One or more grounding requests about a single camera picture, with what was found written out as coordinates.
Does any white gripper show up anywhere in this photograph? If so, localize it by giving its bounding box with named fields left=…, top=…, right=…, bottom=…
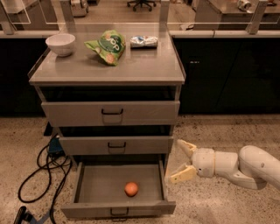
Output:
left=170, top=139, right=215, bottom=184

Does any orange fruit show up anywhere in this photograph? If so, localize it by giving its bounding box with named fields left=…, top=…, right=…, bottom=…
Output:
left=124, top=182, right=138, bottom=197

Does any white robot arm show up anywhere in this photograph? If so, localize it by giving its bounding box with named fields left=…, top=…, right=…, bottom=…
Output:
left=168, top=139, right=280, bottom=190

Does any grey middle drawer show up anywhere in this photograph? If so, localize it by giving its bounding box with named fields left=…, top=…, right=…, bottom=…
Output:
left=59, top=136, right=173, bottom=156

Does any grey drawer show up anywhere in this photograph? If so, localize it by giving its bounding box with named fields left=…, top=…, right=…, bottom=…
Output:
left=42, top=101, right=179, bottom=127
left=61, top=160, right=176, bottom=219
left=59, top=136, right=173, bottom=156

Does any grey top drawer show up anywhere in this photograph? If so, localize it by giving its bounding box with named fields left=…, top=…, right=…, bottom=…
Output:
left=42, top=101, right=179, bottom=127

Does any grey bottom drawer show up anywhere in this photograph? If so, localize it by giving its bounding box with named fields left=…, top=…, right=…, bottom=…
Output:
left=61, top=160, right=176, bottom=219

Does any grey drawer cabinet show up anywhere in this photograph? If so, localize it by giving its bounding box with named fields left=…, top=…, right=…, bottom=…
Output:
left=27, top=22, right=187, bottom=169

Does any silver blue snack packet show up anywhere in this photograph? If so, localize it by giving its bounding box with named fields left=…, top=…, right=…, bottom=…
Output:
left=130, top=36, right=158, bottom=48

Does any blue power box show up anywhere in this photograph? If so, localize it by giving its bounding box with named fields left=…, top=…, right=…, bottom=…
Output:
left=48, top=137, right=63, bottom=155

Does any green chip bag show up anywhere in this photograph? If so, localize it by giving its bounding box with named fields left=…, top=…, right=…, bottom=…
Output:
left=84, top=30, right=126, bottom=66

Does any grey background desk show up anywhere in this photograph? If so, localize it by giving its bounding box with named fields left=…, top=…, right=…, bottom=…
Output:
left=193, top=0, right=280, bottom=30

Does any black office chair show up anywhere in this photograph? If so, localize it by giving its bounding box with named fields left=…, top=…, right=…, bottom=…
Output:
left=127, top=0, right=157, bottom=11

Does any white ceramic bowl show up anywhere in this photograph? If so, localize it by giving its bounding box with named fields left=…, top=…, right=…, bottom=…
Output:
left=45, top=33, right=75, bottom=57

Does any black object on floor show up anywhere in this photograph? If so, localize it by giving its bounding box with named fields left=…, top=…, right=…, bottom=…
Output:
left=13, top=206, right=33, bottom=224

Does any glass partition railing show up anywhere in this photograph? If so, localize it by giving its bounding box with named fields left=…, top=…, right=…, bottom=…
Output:
left=1, top=0, right=280, bottom=38

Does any black floor cable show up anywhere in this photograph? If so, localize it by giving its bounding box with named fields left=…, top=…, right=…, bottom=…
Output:
left=17, top=132, right=74, bottom=224

